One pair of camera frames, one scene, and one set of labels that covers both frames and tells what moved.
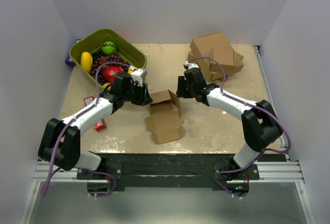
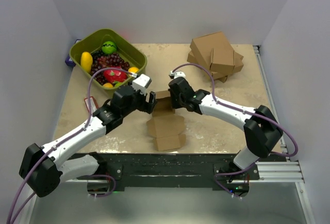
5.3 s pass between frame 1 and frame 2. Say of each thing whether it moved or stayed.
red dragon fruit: stayed
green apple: stayed
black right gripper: moved
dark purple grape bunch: stayed
